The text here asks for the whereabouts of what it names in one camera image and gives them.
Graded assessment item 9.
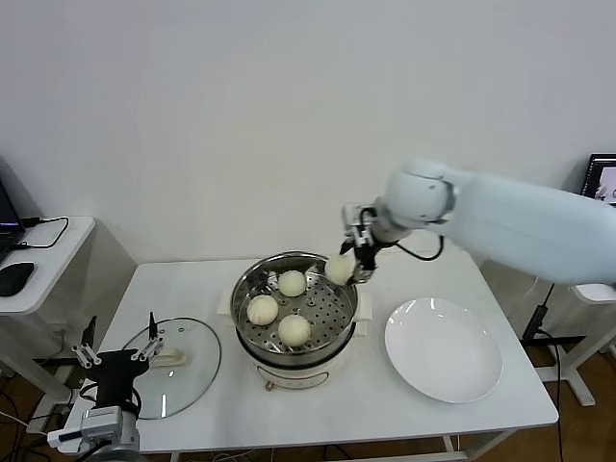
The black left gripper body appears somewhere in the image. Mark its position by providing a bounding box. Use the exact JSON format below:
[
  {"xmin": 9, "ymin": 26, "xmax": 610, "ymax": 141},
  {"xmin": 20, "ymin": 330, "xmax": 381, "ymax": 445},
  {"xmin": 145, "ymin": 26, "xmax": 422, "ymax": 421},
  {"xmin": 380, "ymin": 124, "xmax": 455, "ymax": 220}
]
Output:
[{"xmin": 93, "ymin": 349, "xmax": 153, "ymax": 405}]

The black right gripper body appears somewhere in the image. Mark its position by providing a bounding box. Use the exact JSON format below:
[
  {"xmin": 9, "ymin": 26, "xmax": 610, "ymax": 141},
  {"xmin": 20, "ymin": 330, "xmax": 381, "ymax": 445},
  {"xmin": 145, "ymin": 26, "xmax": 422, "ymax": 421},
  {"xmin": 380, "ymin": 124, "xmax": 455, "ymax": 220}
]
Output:
[{"xmin": 354, "ymin": 229, "xmax": 381, "ymax": 270}]

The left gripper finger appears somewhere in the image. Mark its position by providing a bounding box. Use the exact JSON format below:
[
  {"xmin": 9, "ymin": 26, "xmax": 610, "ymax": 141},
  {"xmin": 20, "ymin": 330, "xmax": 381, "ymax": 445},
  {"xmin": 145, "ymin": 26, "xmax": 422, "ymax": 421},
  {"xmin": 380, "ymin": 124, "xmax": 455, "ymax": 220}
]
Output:
[
  {"xmin": 132, "ymin": 311, "xmax": 166, "ymax": 362},
  {"xmin": 71, "ymin": 315, "xmax": 100, "ymax": 370}
]

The white steamed baozi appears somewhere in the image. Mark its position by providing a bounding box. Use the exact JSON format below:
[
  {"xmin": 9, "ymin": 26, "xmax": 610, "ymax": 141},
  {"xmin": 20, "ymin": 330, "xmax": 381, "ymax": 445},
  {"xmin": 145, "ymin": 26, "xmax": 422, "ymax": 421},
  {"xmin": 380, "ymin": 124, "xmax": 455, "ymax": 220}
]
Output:
[
  {"xmin": 325, "ymin": 253, "xmax": 357, "ymax": 286},
  {"xmin": 246, "ymin": 295, "xmax": 279, "ymax": 326},
  {"xmin": 277, "ymin": 315, "xmax": 312, "ymax": 347},
  {"xmin": 278, "ymin": 269, "xmax": 307, "ymax": 297}
]

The round glass pot lid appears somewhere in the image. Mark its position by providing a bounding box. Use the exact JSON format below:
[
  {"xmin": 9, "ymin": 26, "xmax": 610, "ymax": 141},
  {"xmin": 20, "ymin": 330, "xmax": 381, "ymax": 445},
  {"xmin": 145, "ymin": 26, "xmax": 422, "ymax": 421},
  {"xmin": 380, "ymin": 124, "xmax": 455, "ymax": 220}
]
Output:
[{"xmin": 110, "ymin": 317, "xmax": 223, "ymax": 421}]

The stainless steel steamer basket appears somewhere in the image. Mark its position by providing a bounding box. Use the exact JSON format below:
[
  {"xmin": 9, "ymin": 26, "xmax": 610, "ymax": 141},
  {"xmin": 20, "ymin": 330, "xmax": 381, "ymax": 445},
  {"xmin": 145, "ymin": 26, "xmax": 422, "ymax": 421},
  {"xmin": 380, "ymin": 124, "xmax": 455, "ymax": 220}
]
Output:
[{"xmin": 218, "ymin": 250, "xmax": 375, "ymax": 355}]

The black computer mouse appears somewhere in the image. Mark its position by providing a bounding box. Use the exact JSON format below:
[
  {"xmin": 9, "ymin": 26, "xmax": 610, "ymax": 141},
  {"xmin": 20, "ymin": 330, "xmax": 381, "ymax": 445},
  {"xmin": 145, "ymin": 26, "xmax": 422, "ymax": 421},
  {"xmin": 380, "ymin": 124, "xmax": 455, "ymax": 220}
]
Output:
[{"xmin": 0, "ymin": 262, "xmax": 38, "ymax": 298}]

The white side desk with mouse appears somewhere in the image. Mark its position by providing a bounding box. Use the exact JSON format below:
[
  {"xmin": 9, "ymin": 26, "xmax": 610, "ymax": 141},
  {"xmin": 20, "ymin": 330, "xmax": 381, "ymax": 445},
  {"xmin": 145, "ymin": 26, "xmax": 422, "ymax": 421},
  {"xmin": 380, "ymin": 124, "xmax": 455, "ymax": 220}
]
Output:
[{"xmin": 0, "ymin": 216, "xmax": 97, "ymax": 420}]

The round white plate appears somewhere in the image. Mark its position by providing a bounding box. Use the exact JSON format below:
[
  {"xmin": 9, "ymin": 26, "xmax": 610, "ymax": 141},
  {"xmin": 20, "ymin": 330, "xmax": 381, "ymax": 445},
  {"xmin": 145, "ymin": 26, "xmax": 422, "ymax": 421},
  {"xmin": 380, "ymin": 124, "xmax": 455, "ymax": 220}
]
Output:
[{"xmin": 384, "ymin": 296, "xmax": 504, "ymax": 404}]

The cream electric cooking pot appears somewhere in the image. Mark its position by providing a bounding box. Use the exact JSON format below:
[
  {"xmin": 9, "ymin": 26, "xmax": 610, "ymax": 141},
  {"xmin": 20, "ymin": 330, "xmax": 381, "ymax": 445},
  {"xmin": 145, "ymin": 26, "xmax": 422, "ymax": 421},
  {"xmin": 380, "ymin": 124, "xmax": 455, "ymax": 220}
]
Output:
[{"xmin": 235, "ymin": 321, "xmax": 371, "ymax": 392}]

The black laptop with dark screen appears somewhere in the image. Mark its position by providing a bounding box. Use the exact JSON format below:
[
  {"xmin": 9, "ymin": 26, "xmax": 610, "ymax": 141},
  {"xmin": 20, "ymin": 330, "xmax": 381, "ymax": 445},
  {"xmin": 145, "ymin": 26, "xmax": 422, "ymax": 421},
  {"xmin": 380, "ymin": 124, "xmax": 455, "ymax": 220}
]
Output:
[{"xmin": 0, "ymin": 177, "xmax": 28, "ymax": 264}]

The white side desk with label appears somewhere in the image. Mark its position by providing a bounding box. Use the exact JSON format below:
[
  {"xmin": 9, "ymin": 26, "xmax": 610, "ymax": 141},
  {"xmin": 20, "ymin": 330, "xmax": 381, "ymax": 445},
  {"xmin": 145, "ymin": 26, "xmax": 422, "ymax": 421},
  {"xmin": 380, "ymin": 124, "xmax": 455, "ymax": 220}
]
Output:
[{"xmin": 543, "ymin": 281, "xmax": 616, "ymax": 408}]

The black looped laptop cable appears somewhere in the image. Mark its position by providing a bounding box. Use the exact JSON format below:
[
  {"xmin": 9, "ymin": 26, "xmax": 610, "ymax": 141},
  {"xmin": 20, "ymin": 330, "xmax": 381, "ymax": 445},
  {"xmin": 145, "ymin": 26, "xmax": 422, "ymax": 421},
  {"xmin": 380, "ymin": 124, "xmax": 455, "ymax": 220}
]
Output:
[{"xmin": 12, "ymin": 217, "xmax": 71, "ymax": 252}]

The black cable with adapter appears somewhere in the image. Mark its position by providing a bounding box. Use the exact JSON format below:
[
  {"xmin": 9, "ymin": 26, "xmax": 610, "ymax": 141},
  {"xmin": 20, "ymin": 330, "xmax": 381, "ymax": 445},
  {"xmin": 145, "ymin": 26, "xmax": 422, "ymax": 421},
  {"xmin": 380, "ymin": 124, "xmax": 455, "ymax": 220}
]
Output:
[{"xmin": 522, "ymin": 283, "xmax": 565, "ymax": 462}]

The white work table frame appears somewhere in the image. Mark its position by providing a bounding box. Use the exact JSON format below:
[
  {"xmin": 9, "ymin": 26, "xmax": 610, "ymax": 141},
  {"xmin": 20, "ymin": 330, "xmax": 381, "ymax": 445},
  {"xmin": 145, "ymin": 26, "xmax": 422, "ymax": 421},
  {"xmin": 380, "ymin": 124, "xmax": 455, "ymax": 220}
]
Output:
[{"xmin": 143, "ymin": 435, "xmax": 471, "ymax": 462}]

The grey laptop showing camera views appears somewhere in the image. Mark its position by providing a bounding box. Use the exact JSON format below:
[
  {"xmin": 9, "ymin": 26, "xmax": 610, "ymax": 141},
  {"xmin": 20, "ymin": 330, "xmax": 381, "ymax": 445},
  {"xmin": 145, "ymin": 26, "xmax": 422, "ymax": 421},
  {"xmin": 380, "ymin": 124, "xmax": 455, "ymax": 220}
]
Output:
[{"xmin": 581, "ymin": 153, "xmax": 616, "ymax": 209}]

